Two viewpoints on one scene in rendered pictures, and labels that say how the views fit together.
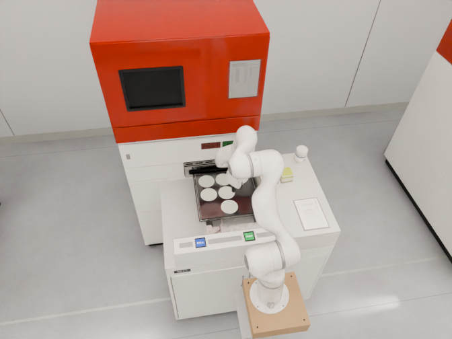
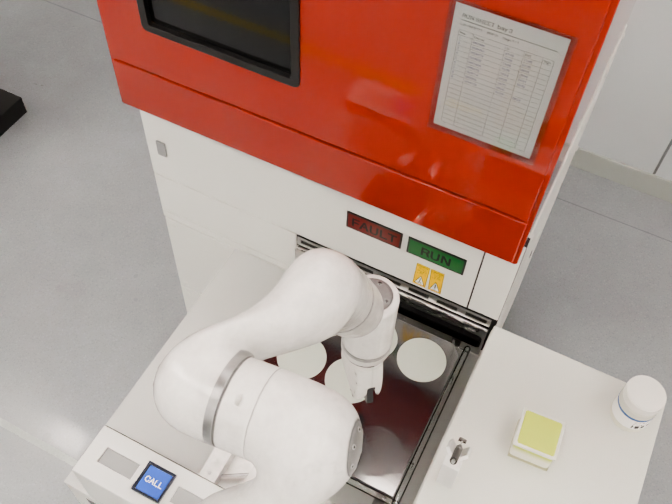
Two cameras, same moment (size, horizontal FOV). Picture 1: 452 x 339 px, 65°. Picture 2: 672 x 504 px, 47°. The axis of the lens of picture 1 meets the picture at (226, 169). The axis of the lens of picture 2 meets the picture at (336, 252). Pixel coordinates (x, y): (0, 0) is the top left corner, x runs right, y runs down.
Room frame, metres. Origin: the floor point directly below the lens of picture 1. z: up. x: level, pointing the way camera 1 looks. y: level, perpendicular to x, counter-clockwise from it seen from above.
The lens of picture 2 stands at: (0.77, -0.38, 2.29)
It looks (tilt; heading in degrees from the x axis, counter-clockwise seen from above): 54 degrees down; 35
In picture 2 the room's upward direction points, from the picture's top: 3 degrees clockwise
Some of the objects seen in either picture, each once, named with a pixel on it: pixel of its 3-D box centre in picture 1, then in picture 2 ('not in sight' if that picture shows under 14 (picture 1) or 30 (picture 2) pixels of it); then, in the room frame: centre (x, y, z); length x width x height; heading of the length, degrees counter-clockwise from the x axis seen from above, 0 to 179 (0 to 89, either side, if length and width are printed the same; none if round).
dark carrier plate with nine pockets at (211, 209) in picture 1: (226, 192); (349, 380); (1.36, -0.01, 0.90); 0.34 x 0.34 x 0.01; 11
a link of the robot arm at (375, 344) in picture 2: not in sight; (367, 315); (1.33, -0.05, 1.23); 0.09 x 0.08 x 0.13; 100
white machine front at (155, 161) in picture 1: (190, 155); (317, 226); (1.55, 0.22, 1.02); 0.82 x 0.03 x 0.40; 101
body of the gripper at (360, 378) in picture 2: (235, 176); (363, 359); (1.33, -0.05, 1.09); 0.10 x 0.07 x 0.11; 53
